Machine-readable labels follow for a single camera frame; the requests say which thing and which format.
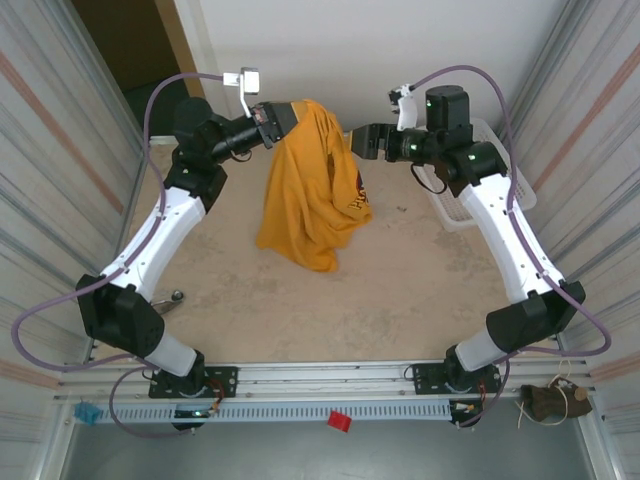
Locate small blue clip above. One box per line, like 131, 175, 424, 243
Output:
73, 402, 101, 427

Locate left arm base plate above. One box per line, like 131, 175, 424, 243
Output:
148, 366, 239, 399

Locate small red block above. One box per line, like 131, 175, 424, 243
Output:
327, 409, 353, 434

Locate aluminium mounting rail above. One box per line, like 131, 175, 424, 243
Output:
54, 357, 596, 402

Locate beige door frame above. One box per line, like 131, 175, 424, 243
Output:
152, 0, 207, 99

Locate yellow t-shirt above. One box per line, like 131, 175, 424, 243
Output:
254, 98, 374, 274

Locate brown pouch with string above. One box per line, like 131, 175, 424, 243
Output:
517, 373, 594, 427

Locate white slotted cable duct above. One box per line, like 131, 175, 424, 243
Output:
94, 402, 454, 424

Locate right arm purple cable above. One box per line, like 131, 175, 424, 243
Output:
409, 64, 614, 429

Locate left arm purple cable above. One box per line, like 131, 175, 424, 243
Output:
10, 72, 226, 439

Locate white plastic basket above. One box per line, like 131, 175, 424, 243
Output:
424, 117, 539, 233

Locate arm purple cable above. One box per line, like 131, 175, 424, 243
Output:
409, 64, 614, 429
10, 72, 226, 439

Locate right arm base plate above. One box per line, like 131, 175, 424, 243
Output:
404, 362, 502, 397

